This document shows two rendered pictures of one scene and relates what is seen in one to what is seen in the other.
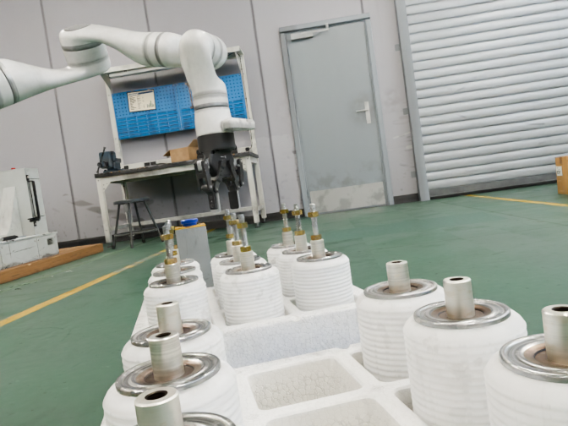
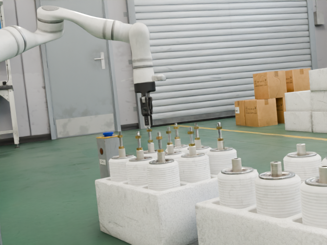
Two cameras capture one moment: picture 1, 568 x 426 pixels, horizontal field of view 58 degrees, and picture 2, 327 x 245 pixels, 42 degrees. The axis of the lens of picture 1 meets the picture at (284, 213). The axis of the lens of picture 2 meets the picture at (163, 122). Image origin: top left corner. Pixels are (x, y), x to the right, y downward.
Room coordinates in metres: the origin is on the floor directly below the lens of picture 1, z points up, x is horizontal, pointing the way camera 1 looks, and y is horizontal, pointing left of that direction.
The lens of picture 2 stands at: (-0.37, 0.66, 0.44)
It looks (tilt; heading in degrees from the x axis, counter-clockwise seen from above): 3 degrees down; 337
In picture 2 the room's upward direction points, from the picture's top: 6 degrees counter-clockwise
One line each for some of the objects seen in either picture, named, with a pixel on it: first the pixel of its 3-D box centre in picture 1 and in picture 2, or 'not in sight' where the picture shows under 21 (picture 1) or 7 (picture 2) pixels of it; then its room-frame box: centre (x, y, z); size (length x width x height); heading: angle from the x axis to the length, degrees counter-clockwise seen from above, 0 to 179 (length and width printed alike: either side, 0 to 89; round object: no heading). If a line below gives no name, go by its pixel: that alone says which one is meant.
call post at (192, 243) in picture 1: (199, 292); (112, 177); (1.20, 0.22, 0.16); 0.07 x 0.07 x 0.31; 11
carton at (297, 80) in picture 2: not in sight; (295, 82); (3.70, -2.80, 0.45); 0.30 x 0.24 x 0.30; 173
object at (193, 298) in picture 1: (182, 339); (164, 192); (0.79, 0.18, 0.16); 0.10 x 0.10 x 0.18
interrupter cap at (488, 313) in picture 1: (461, 314); not in sight; (0.41, -0.13, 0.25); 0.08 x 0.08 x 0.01
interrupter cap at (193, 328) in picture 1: (172, 333); (237, 170); (0.48, 0.12, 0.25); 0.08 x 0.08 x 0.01
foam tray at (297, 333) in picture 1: (252, 346); (175, 201); (0.93, 0.09, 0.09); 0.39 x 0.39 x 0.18; 11
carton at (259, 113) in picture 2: not in sight; (260, 112); (3.72, -2.29, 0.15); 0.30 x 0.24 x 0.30; 174
